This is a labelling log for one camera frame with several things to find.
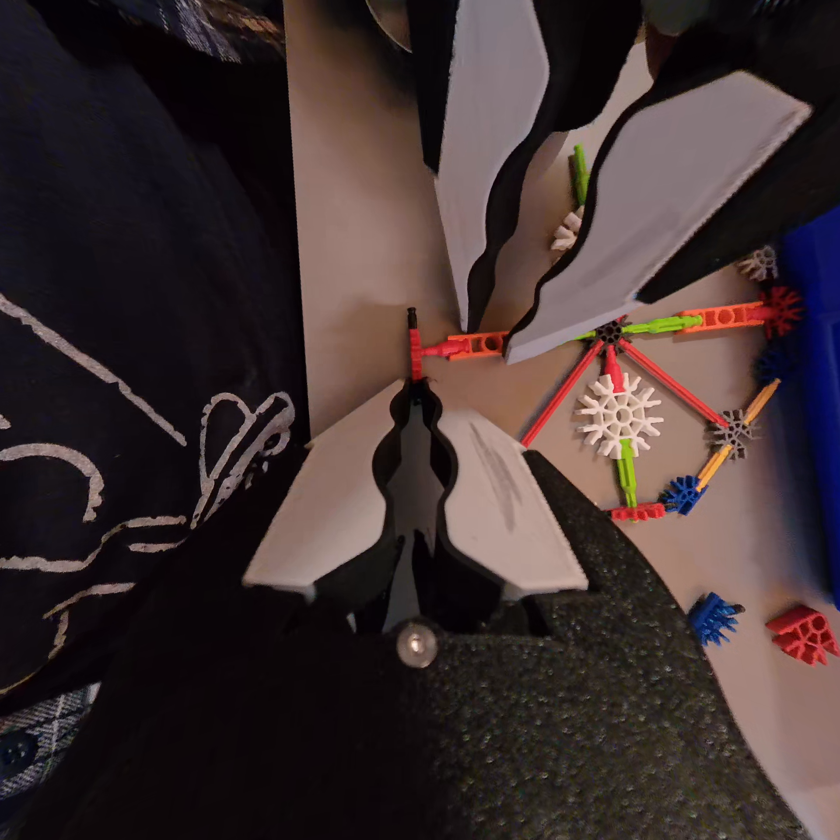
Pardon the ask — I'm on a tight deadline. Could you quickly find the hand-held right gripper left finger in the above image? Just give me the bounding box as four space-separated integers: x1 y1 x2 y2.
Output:
241 379 414 601

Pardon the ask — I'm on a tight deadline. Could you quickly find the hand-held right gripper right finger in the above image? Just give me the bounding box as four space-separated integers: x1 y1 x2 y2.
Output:
423 381 590 602

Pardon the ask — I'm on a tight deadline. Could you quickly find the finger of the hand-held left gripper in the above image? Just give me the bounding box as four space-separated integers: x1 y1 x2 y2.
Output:
503 69 816 366
433 0 551 333

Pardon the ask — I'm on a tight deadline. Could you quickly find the construction toy wheel model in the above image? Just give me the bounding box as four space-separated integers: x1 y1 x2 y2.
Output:
407 144 805 522

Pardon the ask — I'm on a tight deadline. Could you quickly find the blue connector with black rod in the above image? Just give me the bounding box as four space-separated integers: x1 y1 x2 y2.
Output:
688 592 746 647

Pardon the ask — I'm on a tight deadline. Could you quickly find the blue plastic parts bin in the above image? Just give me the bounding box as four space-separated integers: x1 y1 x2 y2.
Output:
764 210 840 611

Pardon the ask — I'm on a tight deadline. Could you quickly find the red fan-shaped connector piece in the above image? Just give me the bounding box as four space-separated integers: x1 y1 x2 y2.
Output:
766 605 840 667

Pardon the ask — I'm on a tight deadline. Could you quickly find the black printed shirt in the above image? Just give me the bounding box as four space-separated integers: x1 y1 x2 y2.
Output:
0 0 309 710

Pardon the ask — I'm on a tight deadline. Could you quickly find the blue plaid shirt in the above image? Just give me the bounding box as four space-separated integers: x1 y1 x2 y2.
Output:
0 682 102 802

